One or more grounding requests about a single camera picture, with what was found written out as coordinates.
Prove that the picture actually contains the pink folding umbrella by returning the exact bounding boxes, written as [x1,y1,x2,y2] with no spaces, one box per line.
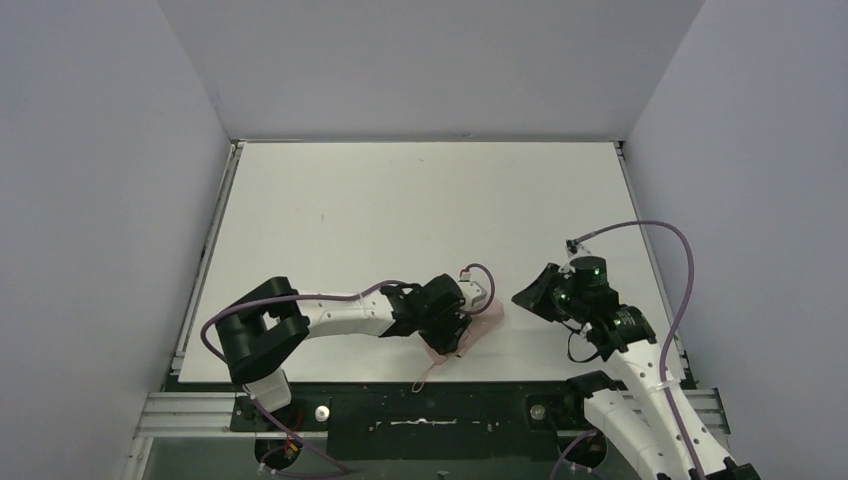
[411,299,504,394]

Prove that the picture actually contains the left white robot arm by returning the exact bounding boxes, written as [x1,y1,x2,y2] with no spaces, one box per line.
[201,273,489,413]

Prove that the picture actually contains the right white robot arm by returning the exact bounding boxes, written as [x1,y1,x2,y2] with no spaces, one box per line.
[512,255,759,479]

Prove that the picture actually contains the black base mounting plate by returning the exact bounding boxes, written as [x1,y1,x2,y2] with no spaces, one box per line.
[230,381,590,462]

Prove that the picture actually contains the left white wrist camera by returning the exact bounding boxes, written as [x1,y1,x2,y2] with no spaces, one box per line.
[457,272,489,310]

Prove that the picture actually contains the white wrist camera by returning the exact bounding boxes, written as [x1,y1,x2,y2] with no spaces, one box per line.
[558,239,593,273]
[457,272,489,310]

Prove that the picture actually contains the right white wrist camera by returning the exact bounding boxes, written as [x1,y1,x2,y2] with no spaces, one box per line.
[558,239,593,273]

